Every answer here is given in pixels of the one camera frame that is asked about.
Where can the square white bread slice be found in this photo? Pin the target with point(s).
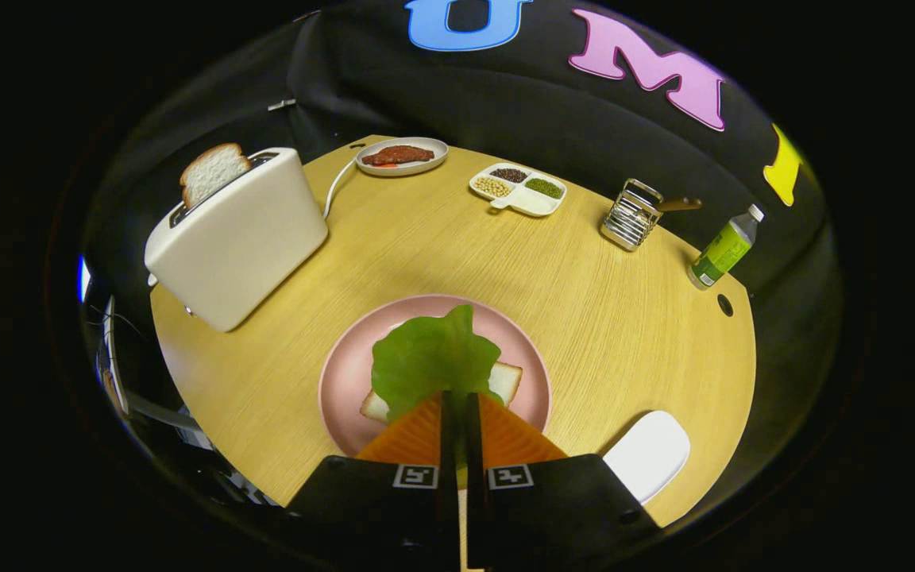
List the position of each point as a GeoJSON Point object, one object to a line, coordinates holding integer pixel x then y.
{"type": "Point", "coordinates": [507, 380]}

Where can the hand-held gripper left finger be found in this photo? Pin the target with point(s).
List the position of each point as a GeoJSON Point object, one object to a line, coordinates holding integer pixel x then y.
{"type": "Point", "coordinates": [370, 500]}

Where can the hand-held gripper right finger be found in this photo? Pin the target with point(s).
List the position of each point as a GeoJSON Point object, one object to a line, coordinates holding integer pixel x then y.
{"type": "Point", "coordinates": [561, 500]}

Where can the white flat plate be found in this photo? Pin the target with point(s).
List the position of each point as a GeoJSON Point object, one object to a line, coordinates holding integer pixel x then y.
{"type": "Point", "coordinates": [648, 457]}

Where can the toasted bread slice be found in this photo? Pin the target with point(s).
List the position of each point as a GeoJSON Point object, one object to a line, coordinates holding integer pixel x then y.
{"type": "Point", "coordinates": [211, 171]}

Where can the brown steak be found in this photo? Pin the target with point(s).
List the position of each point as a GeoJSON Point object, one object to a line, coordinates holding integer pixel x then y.
{"type": "Point", "coordinates": [398, 155]}

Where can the grey round plate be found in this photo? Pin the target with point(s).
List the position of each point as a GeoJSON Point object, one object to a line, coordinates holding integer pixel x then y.
{"type": "Point", "coordinates": [438, 151]}

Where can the black backdrop cloth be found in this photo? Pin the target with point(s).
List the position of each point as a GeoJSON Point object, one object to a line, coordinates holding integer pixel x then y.
{"type": "Point", "coordinates": [505, 103]}

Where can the white toaster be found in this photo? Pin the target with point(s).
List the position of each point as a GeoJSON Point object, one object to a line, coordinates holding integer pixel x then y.
{"type": "Point", "coordinates": [239, 246]}

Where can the white cloth clip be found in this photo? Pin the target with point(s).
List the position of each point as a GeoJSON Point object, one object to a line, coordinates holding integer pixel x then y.
{"type": "Point", "coordinates": [281, 104]}

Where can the black table grommet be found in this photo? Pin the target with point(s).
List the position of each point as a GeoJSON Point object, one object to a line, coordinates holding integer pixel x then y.
{"type": "Point", "coordinates": [725, 305]}

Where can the pile of green beans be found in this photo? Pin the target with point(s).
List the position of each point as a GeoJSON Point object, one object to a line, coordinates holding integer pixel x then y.
{"type": "Point", "coordinates": [544, 188]}

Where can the white divided dish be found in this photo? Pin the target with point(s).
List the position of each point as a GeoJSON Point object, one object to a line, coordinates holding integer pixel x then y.
{"type": "Point", "coordinates": [533, 204]}

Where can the green label plastic bottle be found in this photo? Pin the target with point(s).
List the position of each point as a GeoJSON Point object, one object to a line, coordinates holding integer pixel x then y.
{"type": "Point", "coordinates": [720, 253]}

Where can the pink round plate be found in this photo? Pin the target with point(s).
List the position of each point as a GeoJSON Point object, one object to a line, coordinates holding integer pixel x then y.
{"type": "Point", "coordinates": [346, 381]}

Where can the pile of yellow beans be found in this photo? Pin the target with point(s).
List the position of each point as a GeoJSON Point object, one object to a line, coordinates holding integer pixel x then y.
{"type": "Point", "coordinates": [493, 187]}

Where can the green lettuce leaf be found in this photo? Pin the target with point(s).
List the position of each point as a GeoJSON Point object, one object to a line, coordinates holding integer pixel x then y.
{"type": "Point", "coordinates": [430, 357]}

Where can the pile of dark beans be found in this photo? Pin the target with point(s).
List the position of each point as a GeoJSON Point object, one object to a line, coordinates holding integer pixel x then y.
{"type": "Point", "coordinates": [510, 175]}

